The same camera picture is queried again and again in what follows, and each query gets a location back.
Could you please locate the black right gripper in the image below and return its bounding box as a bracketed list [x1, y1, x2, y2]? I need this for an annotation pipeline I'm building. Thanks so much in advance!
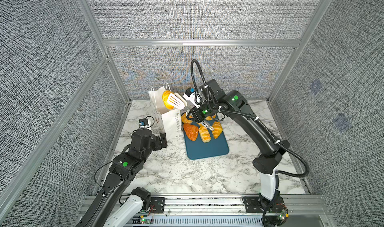
[185, 99, 220, 123]

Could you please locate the white paper bag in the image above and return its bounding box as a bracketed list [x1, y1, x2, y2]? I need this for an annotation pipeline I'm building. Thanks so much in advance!
[148, 82, 183, 141]

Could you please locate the small golden croissant bun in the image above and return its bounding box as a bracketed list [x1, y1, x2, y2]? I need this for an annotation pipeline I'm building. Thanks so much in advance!
[162, 90, 175, 110]

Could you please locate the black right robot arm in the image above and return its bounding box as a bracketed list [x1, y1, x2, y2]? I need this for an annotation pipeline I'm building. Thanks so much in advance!
[183, 79, 309, 212]

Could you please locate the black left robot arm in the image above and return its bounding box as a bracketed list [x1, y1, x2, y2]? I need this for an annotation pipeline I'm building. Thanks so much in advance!
[77, 129, 168, 227]

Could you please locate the striped bread loaf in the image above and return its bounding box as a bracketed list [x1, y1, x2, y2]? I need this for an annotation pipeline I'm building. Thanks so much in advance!
[199, 126, 211, 143]

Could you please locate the partly hidden golden bread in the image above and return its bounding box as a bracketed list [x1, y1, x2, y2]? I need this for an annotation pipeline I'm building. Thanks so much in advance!
[212, 122, 223, 139]

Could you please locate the round golden bun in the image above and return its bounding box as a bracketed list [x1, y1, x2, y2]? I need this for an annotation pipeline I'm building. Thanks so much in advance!
[181, 113, 193, 124]

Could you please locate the orange croissant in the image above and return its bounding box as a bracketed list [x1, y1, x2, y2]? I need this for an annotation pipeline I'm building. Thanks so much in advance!
[183, 123, 199, 141]

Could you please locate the teal serving tray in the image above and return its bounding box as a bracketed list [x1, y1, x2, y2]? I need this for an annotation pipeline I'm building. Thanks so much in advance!
[182, 122, 230, 160]

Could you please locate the black corrugated cable conduit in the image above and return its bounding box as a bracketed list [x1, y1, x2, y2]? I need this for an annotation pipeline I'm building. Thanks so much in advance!
[190, 58, 310, 178]

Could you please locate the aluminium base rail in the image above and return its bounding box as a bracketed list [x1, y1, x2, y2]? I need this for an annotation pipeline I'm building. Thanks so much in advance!
[79, 192, 336, 227]

